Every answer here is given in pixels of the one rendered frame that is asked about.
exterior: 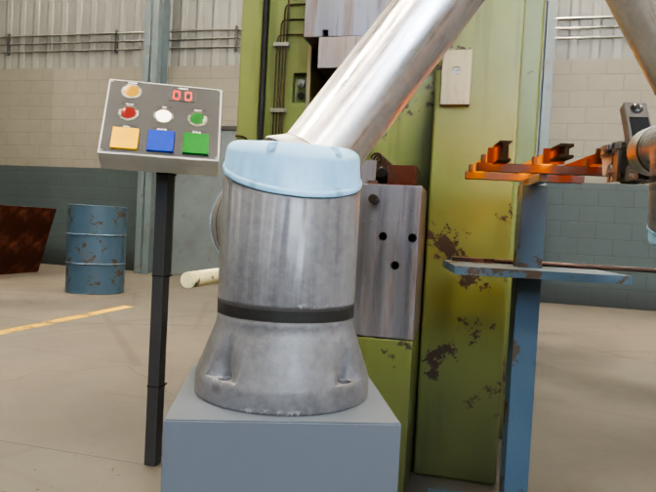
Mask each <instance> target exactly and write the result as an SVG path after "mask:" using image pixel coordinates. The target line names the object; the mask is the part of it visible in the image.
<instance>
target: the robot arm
mask: <svg viewBox="0 0 656 492"><path fill-rule="evenodd" d="M484 1H485V0H390V1H389V2H388V4H387V5H386V6H385V8H384V9H383V10H382V11H381V13H380V14H379V15H378V17H377V18H376V19H375V20H374V22H373V23H372V24H371V26H370V27H369V28H368V29H367V31H366V32H365V33H364V35H363V36H362V37H361V38H360V40H359V41H358V42H357V44H356V45H355V46H354V48H353V49H352V50H351V51H350V53H349V54H348V56H347V57H346V58H345V59H344V61H343V62H342V63H341V65H340V66H339V67H338V68H337V70H336V71H335V72H334V74H333V75H332V76H331V77H330V79H329V80H328V81H327V83H326V84H325V85H324V86H323V88H322V89H321V90H320V92H319V93H318V94H317V95H316V97H315V98H314V99H313V101H312V102H311V103H310V105H309V106H308V107H307V109H306V110H305V111H304V113H303V114H302V115H301V116H300V118H299V119H298V120H297V122H296V123H295V124H294V125H293V127H292V128H291V129H290V131H289V132H288V133H286V134H283V135H274V136H267V137H266V138H265V139H264V140H263V141H249V140H241V141H233V142H231V143H230V144H229V145H228V146H227V148H226V153H225V162H224V164H223V172H224V182H223V190H222V191H221V192H220V193H219V195H218V196H217V198H216V200H215V202H214V204H213V207H212V211H211V215H210V231H211V236H212V240H213V243H214V245H215V247H216V249H217V251H218V252H219V254H220V264H219V285H218V309H217V318H216V322H215V324H214V327H213V329H212V331H211V334H210V336H209V339H208V341H207V343H206V346H205V348H204V350H203V352H202V354H201V357H200V359H199V361H198V364H197V366H196V370H195V382H194V391H195V393H196V394H197V395H198V396H199V397H200V398H201V399H203V400H204V401H206V402H208V403H210V404H213V405H215V406H218V407H222V408H224V409H228V410H232V411H237V412H243V413H249V414H257V415H268V416H312V415H322V414H329V413H335V412H340V411H344V410H347V409H350V408H352V407H355V406H357V405H359V404H361V403H362V402H363V401H364V400H365V399H366V398H367V395H368V372H367V369H366V365H365V362H364V359H363V355H362V352H361V349H360V346H359V342H358V340H357V337H356V333H355V330H354V326H353V313H354V295H355V277H356V260H357V242H358V225H359V207H360V190H361V188H362V180H361V179H360V166H361V164H362V163H363V162H364V160H365V159H366V158H367V156H368V155H369V154H370V152H371V151H372V150H373V148H374V147H375V146H376V144H377V143H378V142H379V140H380V139H381V138H382V136H383V135H384V134H385V132H386V131H387V130H388V128H389V127H390V125H391V124H392V123H393V121H394V120H395V119H396V117H397V116H398V115H399V113H400V112H401V111H402V109H403V108H404V107H405V105H407V104H408V102H409V101H410V100H411V98H412V97H413V96H414V94H415V93H416V92H417V90H418V89H419V88H420V86H421V85H422V84H423V82H424V81H425V80H426V78H427V77H428V76H429V74H430V73H431V71H432V70H433V69H434V67H435V66H436V65H437V63H438V62H439V61H440V59H441V58H442V57H443V56H444V54H445V53H446V52H447V50H448V49H449V48H450V46H451V45H452V44H453V42H454V41H455V40H456V38H457V37H458V36H459V34H460V33H461V32H462V30H463V29H464V28H465V26H466V25H467V24H468V22H469V21H470V20H471V18H472V17H473V15H474V14H475V13H476V11H477V10H478V9H479V7H480V6H481V5H482V3H483V2H484ZM605 1H606V3H607V5H608V7H609V9H610V11H611V13H612V15H613V17H614V19H615V20H616V22H617V23H618V25H619V27H620V29H621V31H622V33H623V35H624V37H625V39H626V41H627V43H628V44H629V46H630V48H631V50H632V52H633V54H634V56H635V59H636V61H637V63H638V65H639V66H640V68H641V70H642V72H643V74H644V76H645V78H646V80H647V82H648V84H649V86H650V88H651V90H652V91H653V93H654V95H655V97H656V0H605ZM620 113H621V119H622V125H623V131H624V137H625V140H624V141H620V142H615V143H612V144H608V145H603V146H601V147H600V158H601V159H602V175H603V176H604V177H606V176H607V182H608V183H612V182H615V183H616V182H617V183H620V184H623V185H639V184H641V185H643V184H649V200H648V224H647V226H646V227H647V230H648V241H649V243H650V244H651V245H652V246H655V247H656V125H655V126H651V121H650V116H649V111H648V106H647V103H646V102H623V104H622V106H621V108H620ZM610 165H612V171H610V172H608V169H609V167H610ZM611 173H612V174H613V175H612V180H611V181H610V177H611Z"/></svg>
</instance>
